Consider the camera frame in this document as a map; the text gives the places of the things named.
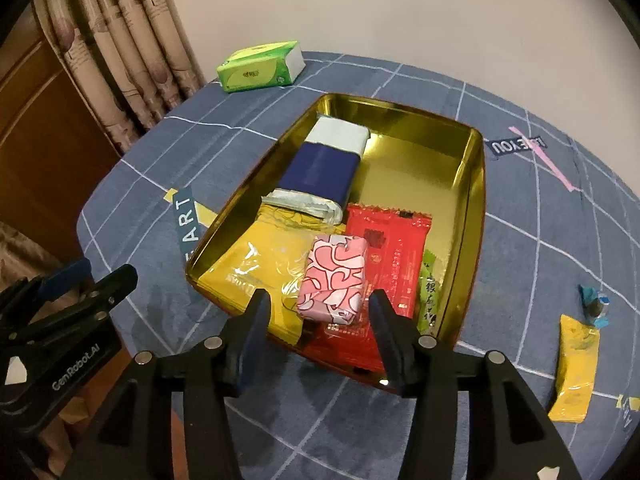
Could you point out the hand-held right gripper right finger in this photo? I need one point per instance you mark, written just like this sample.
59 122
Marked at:
387 350

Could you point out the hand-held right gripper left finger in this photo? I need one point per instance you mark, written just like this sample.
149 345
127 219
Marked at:
252 345

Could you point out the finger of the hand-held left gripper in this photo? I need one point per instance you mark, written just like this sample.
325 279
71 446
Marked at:
110 287
65 276

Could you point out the clear green nut packet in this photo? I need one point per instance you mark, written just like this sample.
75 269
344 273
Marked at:
429 295

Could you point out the large yellow snack packet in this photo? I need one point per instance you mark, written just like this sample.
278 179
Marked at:
260 260

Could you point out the pink patterned snack box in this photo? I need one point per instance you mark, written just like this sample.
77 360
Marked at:
330 275

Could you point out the red snack packet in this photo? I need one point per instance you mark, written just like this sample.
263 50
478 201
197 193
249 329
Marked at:
395 255

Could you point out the maroon and gold tin box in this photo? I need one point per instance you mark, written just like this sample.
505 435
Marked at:
415 170

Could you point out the navy and white snack packet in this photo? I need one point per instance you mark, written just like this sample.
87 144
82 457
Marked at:
320 170

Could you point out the brown wooden cabinet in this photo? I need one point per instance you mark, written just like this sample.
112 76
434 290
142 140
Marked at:
40 160

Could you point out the blue checked printed blanket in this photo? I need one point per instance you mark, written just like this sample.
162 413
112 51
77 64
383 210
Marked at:
525 260

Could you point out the small yellow snack packet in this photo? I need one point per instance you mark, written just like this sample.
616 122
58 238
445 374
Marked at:
575 370

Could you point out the small blue candy packet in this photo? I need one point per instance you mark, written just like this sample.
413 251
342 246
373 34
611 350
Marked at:
595 305

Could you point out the beige patterned curtain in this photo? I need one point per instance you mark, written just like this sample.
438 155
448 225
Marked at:
125 35

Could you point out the green tissue pack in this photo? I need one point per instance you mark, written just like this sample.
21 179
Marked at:
255 70

